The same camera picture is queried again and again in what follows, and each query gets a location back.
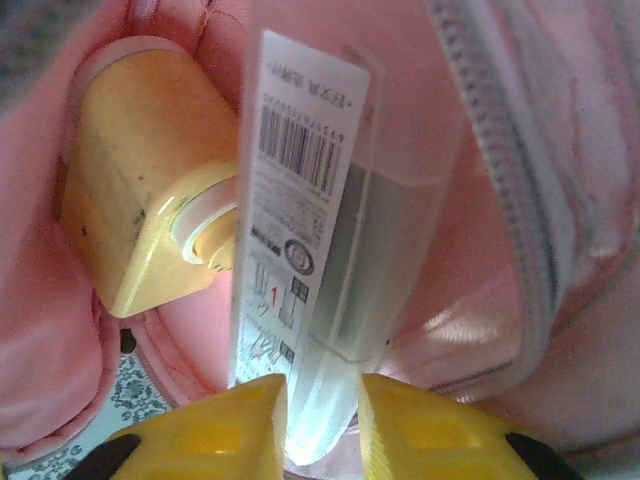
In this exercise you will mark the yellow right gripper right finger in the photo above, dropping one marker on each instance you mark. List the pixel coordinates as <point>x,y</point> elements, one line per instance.
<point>440,445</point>

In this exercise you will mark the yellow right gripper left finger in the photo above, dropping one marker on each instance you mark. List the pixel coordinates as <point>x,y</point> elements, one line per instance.
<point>210,440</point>

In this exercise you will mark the pink backpack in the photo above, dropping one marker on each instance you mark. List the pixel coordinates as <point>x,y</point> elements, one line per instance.
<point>500,250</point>

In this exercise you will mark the small clear stationery pack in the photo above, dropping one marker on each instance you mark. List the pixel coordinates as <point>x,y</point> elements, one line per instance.
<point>310,200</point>

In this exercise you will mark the wooden toy with black cap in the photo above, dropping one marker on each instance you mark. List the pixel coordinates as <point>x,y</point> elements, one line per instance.
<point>145,165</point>

